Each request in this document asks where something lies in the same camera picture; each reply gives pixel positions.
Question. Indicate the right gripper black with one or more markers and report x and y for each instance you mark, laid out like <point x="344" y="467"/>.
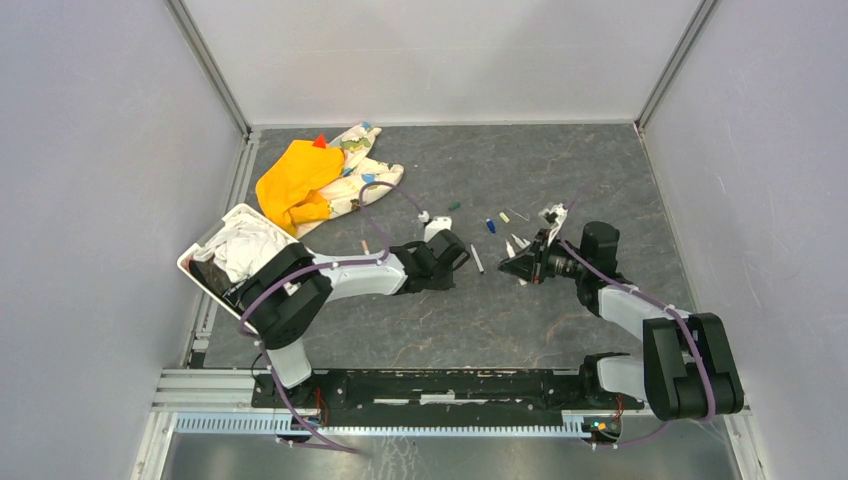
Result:
<point x="523" y="265"/>

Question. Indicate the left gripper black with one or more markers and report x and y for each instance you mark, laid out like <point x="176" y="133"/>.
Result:
<point x="443" y="283"/>

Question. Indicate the white pen yellow tip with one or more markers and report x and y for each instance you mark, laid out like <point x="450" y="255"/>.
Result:
<point x="520" y="242"/>

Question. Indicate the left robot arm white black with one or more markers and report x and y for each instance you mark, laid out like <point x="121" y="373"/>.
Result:
<point x="282" y="300"/>

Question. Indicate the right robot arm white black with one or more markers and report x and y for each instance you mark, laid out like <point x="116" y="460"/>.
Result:
<point x="687" y="369"/>

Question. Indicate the cream patterned cloth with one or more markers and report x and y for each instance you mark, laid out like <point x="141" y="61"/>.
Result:
<point x="341" y="196"/>

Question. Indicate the yellow orange cloth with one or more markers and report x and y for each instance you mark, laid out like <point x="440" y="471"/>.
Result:
<point x="289" y="195"/>

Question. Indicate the white laundry basket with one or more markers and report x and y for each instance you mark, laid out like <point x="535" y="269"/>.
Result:
<point x="182" y="262"/>

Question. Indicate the white cloth in basket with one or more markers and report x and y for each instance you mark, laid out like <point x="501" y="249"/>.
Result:
<point x="245" y="244"/>

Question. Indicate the black garment in basket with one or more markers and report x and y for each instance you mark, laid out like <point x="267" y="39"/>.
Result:
<point x="218" y="283"/>

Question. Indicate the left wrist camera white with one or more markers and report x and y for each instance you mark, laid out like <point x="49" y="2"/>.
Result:
<point x="436" y="225"/>

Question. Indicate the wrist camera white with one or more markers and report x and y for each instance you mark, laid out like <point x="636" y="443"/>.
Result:
<point x="436" y="225"/>
<point x="555" y="215"/>

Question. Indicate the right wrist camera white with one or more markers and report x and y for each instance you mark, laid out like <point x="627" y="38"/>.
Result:
<point x="555" y="215"/>

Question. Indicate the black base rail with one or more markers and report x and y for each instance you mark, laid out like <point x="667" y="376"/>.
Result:
<point x="441" y="397"/>

